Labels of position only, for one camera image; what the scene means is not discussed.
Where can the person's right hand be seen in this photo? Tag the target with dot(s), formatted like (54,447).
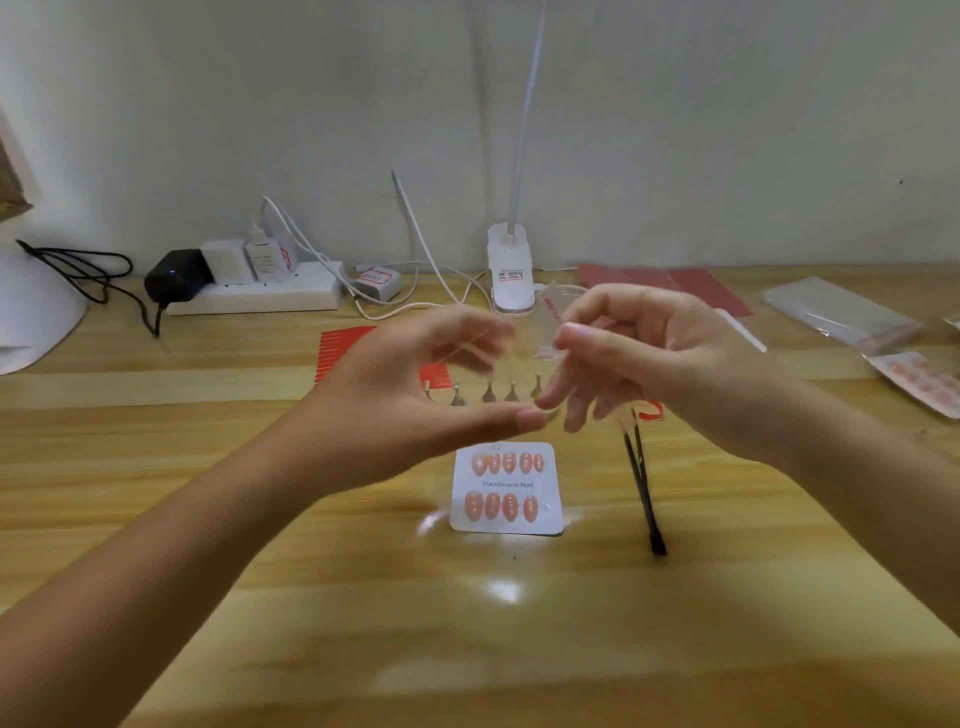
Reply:
(675,360)

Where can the person's left hand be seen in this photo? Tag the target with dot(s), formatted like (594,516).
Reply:
(367,420)

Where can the person's right thumb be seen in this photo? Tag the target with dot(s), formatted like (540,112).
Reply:
(607,343)

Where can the person's left thumb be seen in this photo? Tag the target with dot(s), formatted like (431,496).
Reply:
(487,427)

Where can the clear plastic bag red print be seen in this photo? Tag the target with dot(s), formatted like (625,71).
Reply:
(541,319)

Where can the person's right forearm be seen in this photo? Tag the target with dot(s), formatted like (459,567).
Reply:
(870,480)

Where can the person's left forearm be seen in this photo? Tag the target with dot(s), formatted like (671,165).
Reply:
(150,592)

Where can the white nail display card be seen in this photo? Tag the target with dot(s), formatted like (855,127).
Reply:
(510,487)

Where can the set of pink press-on nails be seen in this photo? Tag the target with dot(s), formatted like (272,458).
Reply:
(501,507)

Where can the plain red sheet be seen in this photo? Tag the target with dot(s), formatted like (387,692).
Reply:
(705,285)

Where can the white clip desk lamp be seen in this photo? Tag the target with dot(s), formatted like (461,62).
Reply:
(511,270)

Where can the white flat stick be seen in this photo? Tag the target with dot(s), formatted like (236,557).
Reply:
(746,336)

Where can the black tweezers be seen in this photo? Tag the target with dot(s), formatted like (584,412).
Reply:
(643,495)

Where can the red striped sheet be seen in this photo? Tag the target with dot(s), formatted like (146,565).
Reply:
(337,349)

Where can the small white charger red label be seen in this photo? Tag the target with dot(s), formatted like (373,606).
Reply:
(377,283)

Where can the clear zip bag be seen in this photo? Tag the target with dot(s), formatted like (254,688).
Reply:
(840,311)

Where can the white power strip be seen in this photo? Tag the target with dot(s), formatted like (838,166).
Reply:
(262,296)

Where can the white charger with label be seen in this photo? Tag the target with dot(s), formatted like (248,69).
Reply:
(267,259)

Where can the plain white plug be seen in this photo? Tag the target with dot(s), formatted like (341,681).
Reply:
(227,262)

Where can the nail card in clear sleeve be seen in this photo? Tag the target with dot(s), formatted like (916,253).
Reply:
(919,379)

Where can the black power adapter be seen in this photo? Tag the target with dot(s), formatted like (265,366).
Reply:
(176,276)

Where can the white rounded device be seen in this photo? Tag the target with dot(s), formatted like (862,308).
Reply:
(34,315)

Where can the brown object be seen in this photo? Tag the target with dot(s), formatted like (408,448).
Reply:
(11,187)

